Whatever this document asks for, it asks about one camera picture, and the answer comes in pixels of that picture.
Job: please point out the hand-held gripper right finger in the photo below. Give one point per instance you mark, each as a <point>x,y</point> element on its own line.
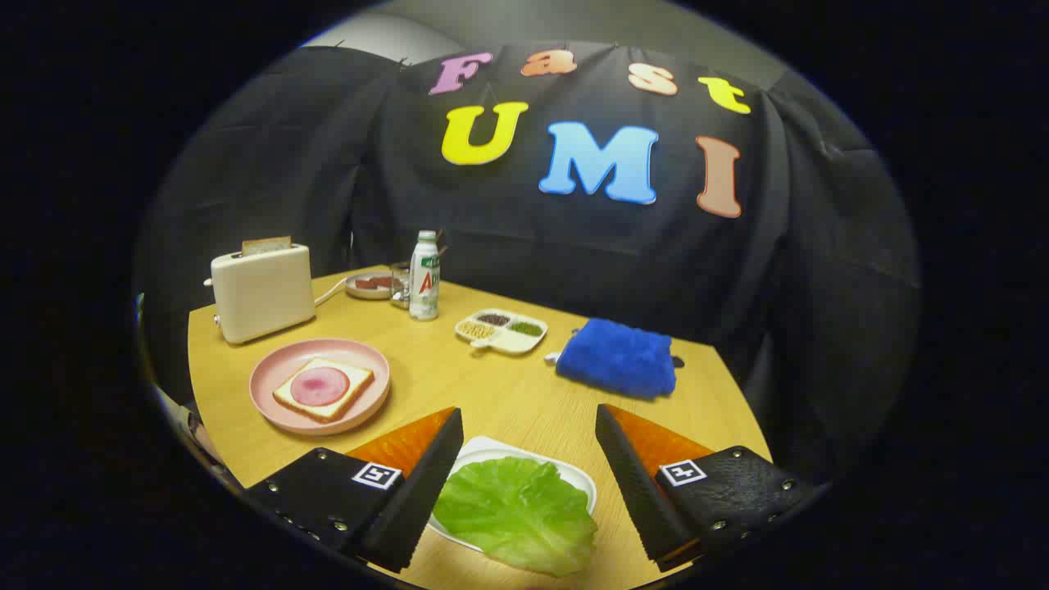
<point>635,492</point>

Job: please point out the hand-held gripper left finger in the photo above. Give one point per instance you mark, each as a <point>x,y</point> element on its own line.
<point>418,492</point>

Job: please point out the green lettuce leaf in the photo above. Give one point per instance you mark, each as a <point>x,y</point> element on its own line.
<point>516,508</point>

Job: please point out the thick brown crust bread slice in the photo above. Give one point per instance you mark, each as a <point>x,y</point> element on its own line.
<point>266,246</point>

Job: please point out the white square plate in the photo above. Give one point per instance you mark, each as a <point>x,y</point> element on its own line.
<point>492,447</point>

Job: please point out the blue folded towel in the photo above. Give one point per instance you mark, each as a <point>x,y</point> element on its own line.
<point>615,360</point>

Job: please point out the pink ham slice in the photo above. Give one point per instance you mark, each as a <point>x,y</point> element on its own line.
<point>320,386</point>

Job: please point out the pile of yellow soybeans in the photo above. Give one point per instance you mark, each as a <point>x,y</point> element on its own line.
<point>477,329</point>

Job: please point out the pink plate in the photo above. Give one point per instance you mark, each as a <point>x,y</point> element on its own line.
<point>270,401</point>

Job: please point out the white divided dish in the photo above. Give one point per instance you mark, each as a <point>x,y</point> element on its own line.
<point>512,342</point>

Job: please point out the pile of red beans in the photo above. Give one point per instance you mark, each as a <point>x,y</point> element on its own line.
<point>493,319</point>

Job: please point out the pile of green beans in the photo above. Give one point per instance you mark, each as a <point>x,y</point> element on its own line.
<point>526,329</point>

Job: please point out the small grey plate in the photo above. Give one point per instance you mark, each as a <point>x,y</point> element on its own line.
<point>373,292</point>

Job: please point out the small metal rack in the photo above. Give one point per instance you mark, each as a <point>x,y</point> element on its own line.
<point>400,287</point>

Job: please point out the white drink bottle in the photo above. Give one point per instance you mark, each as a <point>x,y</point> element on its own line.
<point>424,283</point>

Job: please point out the red meat pieces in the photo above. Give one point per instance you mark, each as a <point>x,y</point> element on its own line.
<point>374,283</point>

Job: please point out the cream toaster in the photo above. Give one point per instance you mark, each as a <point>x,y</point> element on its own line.
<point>262,295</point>

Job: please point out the black backdrop cloth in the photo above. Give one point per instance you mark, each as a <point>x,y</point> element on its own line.
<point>533,238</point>

